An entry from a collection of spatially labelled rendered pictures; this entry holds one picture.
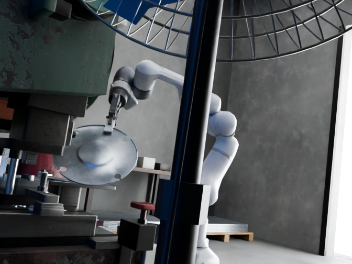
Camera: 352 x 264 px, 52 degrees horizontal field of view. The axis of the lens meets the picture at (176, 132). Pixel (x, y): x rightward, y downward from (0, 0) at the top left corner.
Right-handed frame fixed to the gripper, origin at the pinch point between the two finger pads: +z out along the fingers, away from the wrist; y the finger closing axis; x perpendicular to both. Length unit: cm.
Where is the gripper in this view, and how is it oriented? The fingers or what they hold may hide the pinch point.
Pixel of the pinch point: (109, 127)
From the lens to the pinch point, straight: 138.6
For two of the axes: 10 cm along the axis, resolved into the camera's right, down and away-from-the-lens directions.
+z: -0.6, 6.6, -7.5
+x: 9.9, 1.5, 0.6
